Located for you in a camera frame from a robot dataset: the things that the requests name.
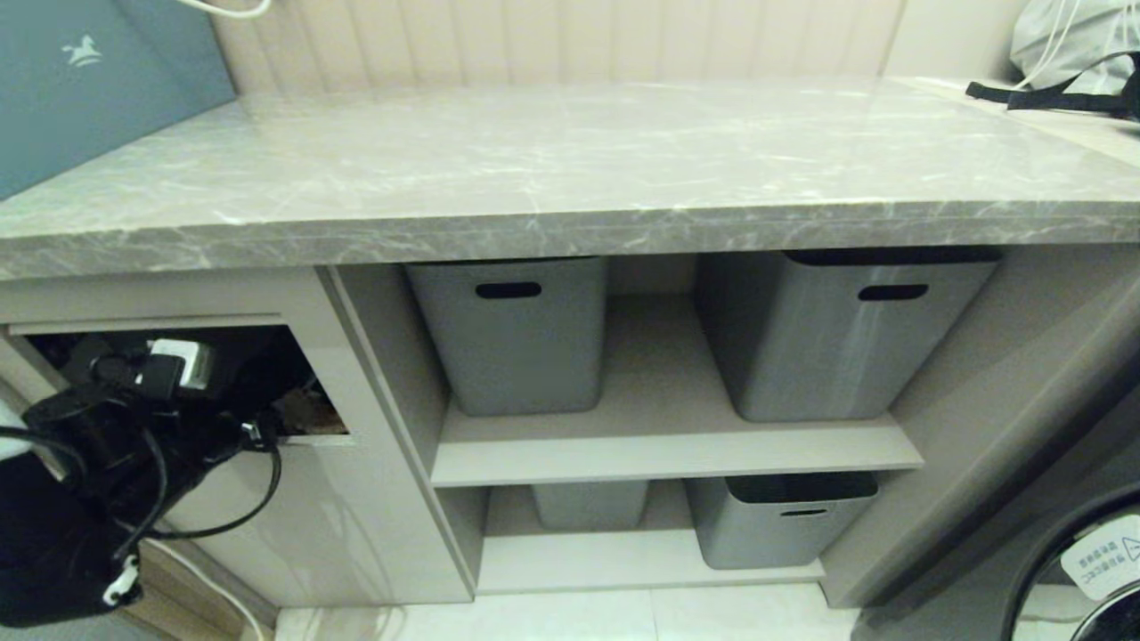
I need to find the small gray storage bin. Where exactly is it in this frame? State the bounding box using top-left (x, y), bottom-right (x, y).
top-left (532, 481), bottom-right (649, 531)

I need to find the large gray storage bin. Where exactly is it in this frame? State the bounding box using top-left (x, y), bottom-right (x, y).
top-left (695, 249), bottom-right (1003, 422)

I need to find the white warning sticker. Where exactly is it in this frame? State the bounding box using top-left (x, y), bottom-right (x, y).
top-left (1060, 515), bottom-right (1140, 602)

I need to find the white floor cable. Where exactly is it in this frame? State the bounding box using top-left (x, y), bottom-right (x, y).
top-left (147, 537), bottom-right (268, 641)

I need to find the chrome glass washer door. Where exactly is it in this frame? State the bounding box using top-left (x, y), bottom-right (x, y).
top-left (1002, 507), bottom-right (1140, 641)

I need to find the white cable loop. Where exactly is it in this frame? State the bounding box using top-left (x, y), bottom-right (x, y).
top-left (178, 0), bottom-right (273, 20)

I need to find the gray fabric bag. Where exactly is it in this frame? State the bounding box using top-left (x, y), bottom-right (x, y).
top-left (1009, 0), bottom-right (1140, 94)

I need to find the black strap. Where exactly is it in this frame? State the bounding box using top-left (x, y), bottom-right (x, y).
top-left (965, 52), bottom-right (1140, 115)

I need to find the gray storage bin with handle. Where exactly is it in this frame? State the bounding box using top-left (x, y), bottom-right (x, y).
top-left (405, 258), bottom-right (608, 417)

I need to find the gray washing machine front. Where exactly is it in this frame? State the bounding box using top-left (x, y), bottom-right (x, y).
top-left (851, 356), bottom-right (1140, 641)

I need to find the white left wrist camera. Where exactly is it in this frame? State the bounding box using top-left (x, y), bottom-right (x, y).
top-left (145, 338), bottom-right (216, 394)

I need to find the beige cabinet frame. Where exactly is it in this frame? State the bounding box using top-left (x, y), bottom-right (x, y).
top-left (0, 245), bottom-right (1140, 611)

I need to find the beige shelf board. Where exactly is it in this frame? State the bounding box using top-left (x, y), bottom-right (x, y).
top-left (430, 294), bottom-right (924, 488)
top-left (476, 485), bottom-right (825, 595)

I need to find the teal box with horse logo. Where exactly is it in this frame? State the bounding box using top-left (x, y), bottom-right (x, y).
top-left (0, 0), bottom-right (238, 201)

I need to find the open gray storage bin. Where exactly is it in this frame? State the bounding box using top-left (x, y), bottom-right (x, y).
top-left (686, 474), bottom-right (881, 569)

